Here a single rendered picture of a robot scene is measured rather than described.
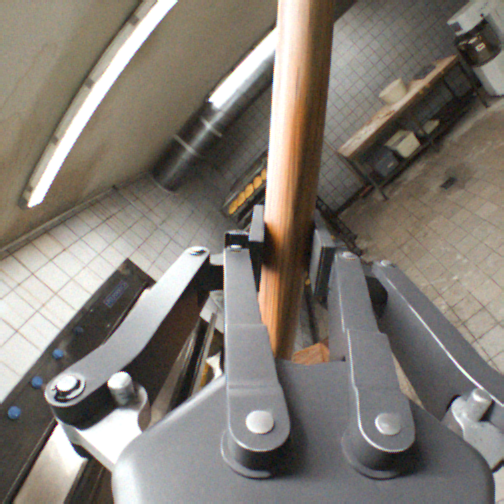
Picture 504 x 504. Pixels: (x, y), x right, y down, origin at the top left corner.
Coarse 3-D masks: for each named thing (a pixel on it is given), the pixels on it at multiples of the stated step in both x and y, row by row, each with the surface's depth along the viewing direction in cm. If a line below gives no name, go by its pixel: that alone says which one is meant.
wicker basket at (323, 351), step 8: (320, 344) 205; (296, 352) 211; (304, 352) 211; (312, 352) 210; (320, 352) 210; (328, 352) 207; (296, 360) 214; (312, 360) 214; (320, 360) 213; (328, 360) 196
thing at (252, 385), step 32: (224, 256) 14; (224, 288) 11; (224, 320) 10; (256, 320) 10; (224, 352) 10; (256, 352) 7; (256, 384) 6; (256, 416) 5; (288, 416) 5; (256, 448) 5
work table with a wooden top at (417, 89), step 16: (432, 64) 387; (448, 64) 335; (416, 80) 395; (432, 80) 347; (416, 96) 359; (464, 96) 384; (480, 96) 349; (384, 112) 410; (400, 112) 370; (448, 112) 394; (384, 128) 385; (352, 144) 424; (368, 144) 396; (432, 144) 387; (352, 160) 407; (400, 160) 421; (368, 176) 415
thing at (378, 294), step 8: (336, 240) 18; (336, 248) 17; (344, 248) 17; (368, 272) 14; (368, 280) 14; (376, 280) 14; (368, 288) 14; (376, 288) 14; (384, 288) 14; (376, 296) 14; (384, 296) 14
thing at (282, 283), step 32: (288, 0) 12; (320, 0) 12; (288, 32) 13; (320, 32) 13; (288, 64) 14; (320, 64) 14; (288, 96) 14; (320, 96) 14; (288, 128) 15; (320, 128) 15; (288, 160) 16; (320, 160) 16; (288, 192) 16; (288, 224) 17; (288, 256) 18; (288, 288) 19; (288, 320) 20; (288, 352) 21
